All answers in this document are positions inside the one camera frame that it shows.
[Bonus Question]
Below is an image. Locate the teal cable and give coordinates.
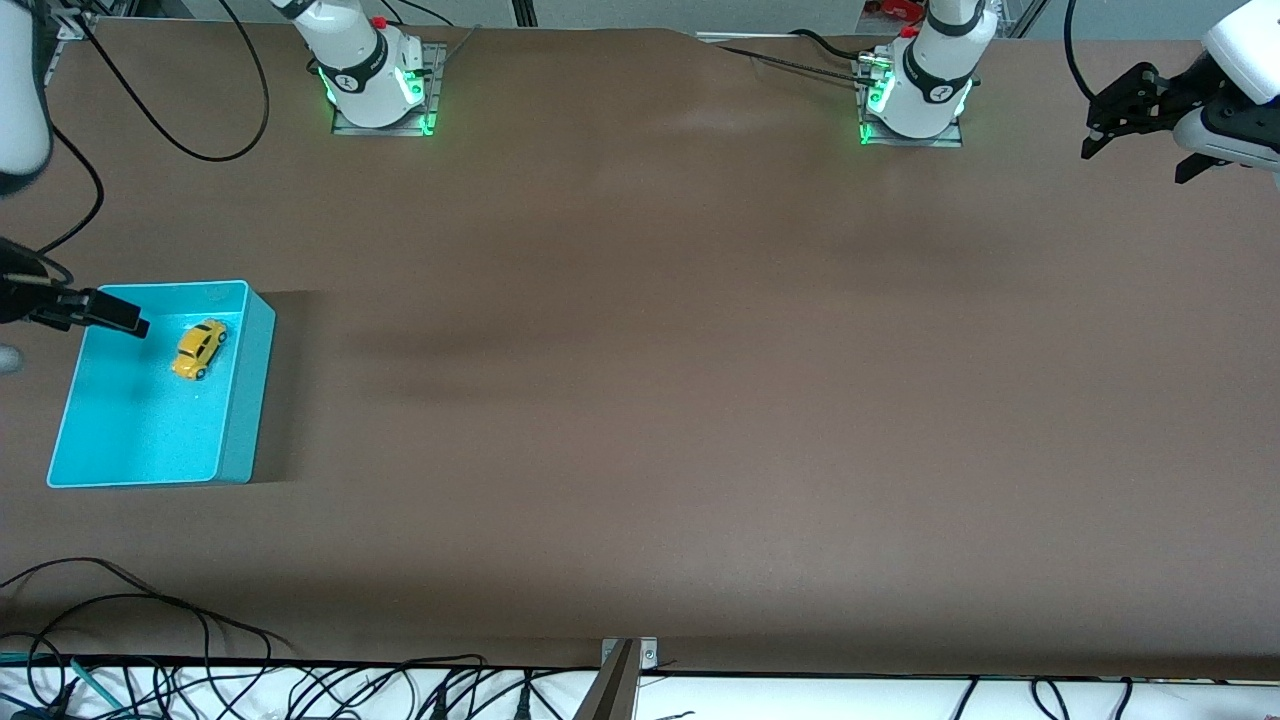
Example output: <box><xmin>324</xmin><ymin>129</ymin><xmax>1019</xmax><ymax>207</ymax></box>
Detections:
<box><xmin>70</xmin><ymin>658</ymin><xmax>131</xmax><ymax>713</ymax></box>

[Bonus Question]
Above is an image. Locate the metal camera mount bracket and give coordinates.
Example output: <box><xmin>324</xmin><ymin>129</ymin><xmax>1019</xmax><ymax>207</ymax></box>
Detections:
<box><xmin>575</xmin><ymin>637</ymin><xmax>661</xmax><ymax>720</ymax></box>

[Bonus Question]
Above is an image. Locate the yellow beetle toy car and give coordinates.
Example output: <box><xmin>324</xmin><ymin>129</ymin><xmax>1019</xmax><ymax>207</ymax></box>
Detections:
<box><xmin>171</xmin><ymin>318</ymin><xmax>229</xmax><ymax>382</ymax></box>

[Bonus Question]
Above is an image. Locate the turquoise plastic bin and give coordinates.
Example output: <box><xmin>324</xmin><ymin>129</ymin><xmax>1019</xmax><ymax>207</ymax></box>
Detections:
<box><xmin>46</xmin><ymin>280</ymin><xmax>277</xmax><ymax>489</ymax></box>

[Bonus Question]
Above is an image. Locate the short black base cable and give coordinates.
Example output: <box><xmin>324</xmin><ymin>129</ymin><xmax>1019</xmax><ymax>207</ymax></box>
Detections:
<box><xmin>790</xmin><ymin>28</ymin><xmax>866</xmax><ymax>59</ymax></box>

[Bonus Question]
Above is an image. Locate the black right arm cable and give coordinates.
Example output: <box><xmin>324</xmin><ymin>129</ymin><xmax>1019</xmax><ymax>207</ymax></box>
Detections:
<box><xmin>35</xmin><ymin>20</ymin><xmax>106</xmax><ymax>263</ymax></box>

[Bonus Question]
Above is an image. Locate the black braided base cable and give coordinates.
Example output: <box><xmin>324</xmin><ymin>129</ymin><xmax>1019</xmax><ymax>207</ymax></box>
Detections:
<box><xmin>715</xmin><ymin>44</ymin><xmax>873</xmax><ymax>83</ymax></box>

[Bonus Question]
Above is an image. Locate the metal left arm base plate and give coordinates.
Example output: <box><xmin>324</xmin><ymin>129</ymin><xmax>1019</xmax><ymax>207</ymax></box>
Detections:
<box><xmin>855</xmin><ymin>55</ymin><xmax>966</xmax><ymax>149</ymax></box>

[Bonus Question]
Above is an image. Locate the long black looping cable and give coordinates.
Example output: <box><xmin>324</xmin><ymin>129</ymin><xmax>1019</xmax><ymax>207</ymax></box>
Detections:
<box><xmin>75</xmin><ymin>0</ymin><xmax>271</xmax><ymax>163</ymax></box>

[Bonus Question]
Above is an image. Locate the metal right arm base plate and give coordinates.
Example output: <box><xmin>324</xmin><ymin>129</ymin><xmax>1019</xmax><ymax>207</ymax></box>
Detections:
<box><xmin>330</xmin><ymin>40</ymin><xmax>446</xmax><ymax>138</ymax></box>

